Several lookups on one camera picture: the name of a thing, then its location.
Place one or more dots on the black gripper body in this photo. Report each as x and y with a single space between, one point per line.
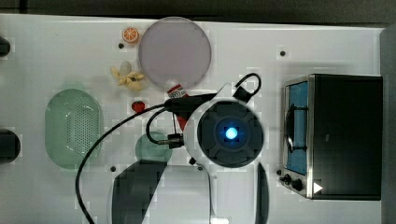
187 107

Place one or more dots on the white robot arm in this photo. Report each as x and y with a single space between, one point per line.
225 183

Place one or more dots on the black toaster oven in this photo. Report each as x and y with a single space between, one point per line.
332 137

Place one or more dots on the red strawberry toy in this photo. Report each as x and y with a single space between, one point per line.
138 106

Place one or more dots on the peeled banana toy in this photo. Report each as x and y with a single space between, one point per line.
127 76

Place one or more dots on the green round bowl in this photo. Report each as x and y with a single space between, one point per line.
148 151

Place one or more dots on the grey round plate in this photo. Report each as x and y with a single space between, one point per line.
175 48

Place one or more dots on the orange slice toy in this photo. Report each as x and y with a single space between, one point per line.
130 35

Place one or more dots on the green oval colander basket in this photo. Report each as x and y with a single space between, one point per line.
73 123

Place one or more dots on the black cylinder post lower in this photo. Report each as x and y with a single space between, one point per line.
10 146

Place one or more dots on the black cylinder post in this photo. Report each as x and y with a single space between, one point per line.
4 47
10 146

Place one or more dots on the black cylinder post upper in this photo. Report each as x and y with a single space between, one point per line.
4 47

